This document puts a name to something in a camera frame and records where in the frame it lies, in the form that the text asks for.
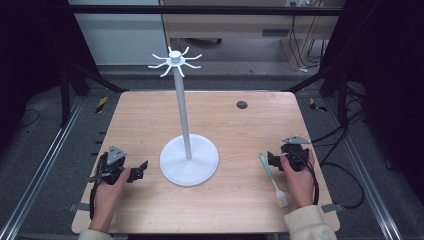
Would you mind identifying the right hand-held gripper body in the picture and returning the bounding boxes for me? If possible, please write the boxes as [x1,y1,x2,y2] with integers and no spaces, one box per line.
[279,134,313,173]

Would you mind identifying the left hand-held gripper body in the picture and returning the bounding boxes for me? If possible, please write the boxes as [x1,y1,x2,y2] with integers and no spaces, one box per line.
[88,144,132,186]

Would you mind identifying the teal handle brush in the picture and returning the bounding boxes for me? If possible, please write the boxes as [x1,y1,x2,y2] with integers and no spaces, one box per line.
[258,152,290,209]

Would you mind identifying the white hook stand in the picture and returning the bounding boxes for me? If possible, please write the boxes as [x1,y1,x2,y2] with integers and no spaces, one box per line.
[147,46,220,188]

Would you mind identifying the person's right hand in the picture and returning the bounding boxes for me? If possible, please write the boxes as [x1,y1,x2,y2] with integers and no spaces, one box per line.
[279,149,316,210]

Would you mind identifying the person's left hand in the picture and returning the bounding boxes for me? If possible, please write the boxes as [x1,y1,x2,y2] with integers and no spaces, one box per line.
[88,166,132,233]

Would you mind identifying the yellow black tape strip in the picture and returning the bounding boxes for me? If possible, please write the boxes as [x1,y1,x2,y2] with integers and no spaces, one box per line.
[95,96,109,114]
[308,97,328,113]

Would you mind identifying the white cabinet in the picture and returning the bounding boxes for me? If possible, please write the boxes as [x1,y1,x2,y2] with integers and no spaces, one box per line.
[67,0,169,66]

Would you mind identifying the wooden background desk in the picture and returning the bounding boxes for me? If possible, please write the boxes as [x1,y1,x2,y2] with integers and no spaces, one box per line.
[159,0,345,72]

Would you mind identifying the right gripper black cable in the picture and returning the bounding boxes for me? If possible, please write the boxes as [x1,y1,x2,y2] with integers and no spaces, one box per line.
[293,151,321,206]

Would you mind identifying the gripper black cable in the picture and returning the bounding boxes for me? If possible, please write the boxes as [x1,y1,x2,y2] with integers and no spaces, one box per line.
[293,151,321,206]
[88,179,100,221]

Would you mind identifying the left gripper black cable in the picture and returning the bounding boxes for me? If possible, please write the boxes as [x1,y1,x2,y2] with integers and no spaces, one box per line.
[88,179,100,221]

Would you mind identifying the grey table edge bracket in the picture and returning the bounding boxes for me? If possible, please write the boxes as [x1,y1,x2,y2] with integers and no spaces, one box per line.
[68,202,91,213]
[321,202,345,214]

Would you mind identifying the black floor cable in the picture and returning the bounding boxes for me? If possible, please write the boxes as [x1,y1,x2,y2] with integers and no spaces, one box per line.
[311,108,367,210]

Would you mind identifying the aluminium floor rail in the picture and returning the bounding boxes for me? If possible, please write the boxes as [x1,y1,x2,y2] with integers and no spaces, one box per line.
[0,95,85,240]
[323,98,405,240]

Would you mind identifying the black upright frame post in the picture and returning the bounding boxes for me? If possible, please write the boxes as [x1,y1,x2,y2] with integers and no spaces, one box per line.
[59,65,72,128]
[335,68,350,127]

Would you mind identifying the black diagonal frame strut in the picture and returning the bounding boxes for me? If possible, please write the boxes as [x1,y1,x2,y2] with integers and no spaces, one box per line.
[70,62,130,94]
[283,63,335,94]

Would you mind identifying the hanging black cables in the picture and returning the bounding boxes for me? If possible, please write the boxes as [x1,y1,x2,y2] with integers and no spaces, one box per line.
[289,15,328,72]

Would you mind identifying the black frame crossbar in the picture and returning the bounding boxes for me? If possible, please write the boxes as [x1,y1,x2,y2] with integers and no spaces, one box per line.
[67,4,345,17]

